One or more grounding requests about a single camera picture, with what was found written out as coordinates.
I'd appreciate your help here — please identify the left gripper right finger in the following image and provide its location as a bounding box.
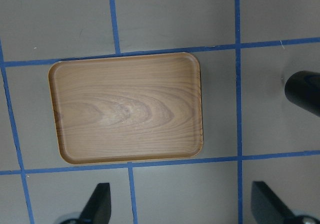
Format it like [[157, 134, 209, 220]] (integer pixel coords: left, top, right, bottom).
[[250, 181, 296, 224]]

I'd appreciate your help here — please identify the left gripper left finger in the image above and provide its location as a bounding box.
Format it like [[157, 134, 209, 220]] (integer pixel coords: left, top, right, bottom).
[[79, 183, 111, 224]]

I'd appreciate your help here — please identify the dark wine bottle carried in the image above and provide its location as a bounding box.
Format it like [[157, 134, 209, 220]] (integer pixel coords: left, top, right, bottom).
[[284, 71, 320, 117]]

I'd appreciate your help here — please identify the wooden tray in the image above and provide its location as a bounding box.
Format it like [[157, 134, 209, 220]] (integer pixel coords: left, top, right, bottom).
[[48, 52, 204, 164]]

